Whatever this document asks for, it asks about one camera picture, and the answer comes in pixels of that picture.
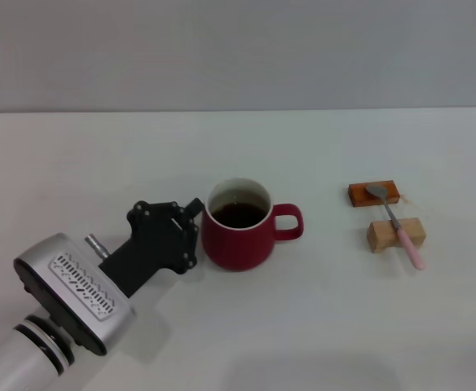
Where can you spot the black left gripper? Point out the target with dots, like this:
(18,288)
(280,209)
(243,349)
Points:
(148,244)

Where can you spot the red ceramic cup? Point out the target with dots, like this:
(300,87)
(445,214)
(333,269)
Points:
(238,248)

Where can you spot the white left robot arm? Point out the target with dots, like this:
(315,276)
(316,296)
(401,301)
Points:
(10,358)

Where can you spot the dark coffee liquid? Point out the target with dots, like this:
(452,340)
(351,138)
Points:
(240,215)

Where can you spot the dark orange wooden block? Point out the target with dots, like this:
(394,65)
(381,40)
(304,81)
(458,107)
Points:
(360,196)

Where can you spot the light wooden arched block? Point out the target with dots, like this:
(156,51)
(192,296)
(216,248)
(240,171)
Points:
(380,236)

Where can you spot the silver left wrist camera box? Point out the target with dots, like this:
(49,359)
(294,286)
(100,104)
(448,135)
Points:
(71,289)

